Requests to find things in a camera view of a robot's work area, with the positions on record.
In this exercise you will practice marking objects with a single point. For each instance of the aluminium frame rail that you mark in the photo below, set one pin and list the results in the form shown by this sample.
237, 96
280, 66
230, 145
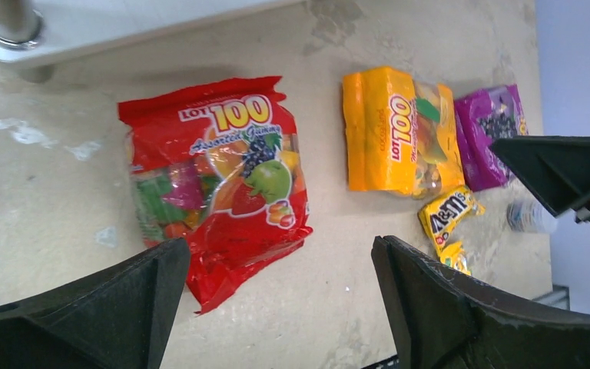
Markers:
559, 297

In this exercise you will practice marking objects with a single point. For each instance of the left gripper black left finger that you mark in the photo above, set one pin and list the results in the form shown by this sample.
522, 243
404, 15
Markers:
120, 317

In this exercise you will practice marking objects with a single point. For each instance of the orange mango gummy bag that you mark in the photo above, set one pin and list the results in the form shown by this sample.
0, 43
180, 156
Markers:
401, 134

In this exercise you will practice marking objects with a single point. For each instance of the purple grape gummy bag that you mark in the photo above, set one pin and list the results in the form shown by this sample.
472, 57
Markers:
482, 117

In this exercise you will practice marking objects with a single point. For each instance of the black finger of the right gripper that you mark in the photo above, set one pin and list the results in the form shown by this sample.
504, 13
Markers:
555, 169

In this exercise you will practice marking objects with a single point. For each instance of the yellow m&m's bag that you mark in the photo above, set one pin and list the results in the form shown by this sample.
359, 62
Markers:
454, 256
440, 217

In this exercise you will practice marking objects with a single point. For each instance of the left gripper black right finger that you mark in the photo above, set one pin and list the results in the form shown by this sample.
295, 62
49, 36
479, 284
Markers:
443, 318

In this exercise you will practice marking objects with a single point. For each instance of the clear plastic cup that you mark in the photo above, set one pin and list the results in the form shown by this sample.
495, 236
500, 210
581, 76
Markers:
530, 216

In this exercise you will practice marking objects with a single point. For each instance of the white two-tier shelf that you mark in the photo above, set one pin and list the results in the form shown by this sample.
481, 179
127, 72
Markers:
37, 35

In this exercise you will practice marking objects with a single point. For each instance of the red assorted gummy bag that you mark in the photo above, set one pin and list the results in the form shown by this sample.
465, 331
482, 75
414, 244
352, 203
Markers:
218, 165

